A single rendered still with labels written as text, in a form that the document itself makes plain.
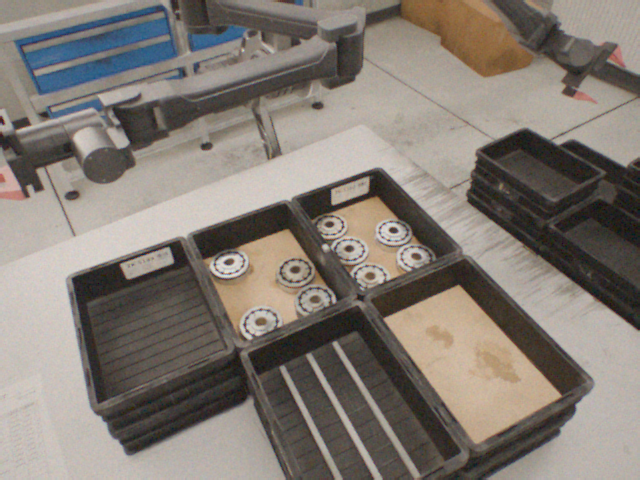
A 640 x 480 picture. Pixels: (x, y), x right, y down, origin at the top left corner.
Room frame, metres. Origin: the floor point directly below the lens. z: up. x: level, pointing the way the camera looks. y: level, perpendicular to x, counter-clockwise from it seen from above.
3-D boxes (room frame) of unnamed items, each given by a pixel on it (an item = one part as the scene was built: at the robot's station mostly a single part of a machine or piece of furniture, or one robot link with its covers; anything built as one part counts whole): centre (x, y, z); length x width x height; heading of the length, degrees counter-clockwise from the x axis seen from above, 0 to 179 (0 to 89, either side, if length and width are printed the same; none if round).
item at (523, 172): (1.62, -0.89, 0.37); 0.40 x 0.30 x 0.45; 30
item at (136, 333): (0.72, 0.40, 0.87); 0.40 x 0.30 x 0.11; 25
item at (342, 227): (1.04, -0.04, 0.86); 0.10 x 0.10 x 0.01
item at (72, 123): (0.64, 0.32, 1.45); 0.07 x 0.07 x 0.06; 31
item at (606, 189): (1.83, -1.24, 0.26); 0.40 x 0.30 x 0.23; 30
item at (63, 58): (2.50, 1.01, 0.60); 0.72 x 0.03 x 0.56; 120
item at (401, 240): (1.00, -0.21, 0.86); 0.10 x 0.10 x 0.01
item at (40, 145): (0.61, 0.38, 1.46); 0.07 x 0.07 x 0.10; 31
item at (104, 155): (0.62, 0.28, 1.45); 0.12 x 0.11 x 0.09; 121
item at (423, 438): (0.48, -0.04, 0.87); 0.40 x 0.30 x 0.11; 25
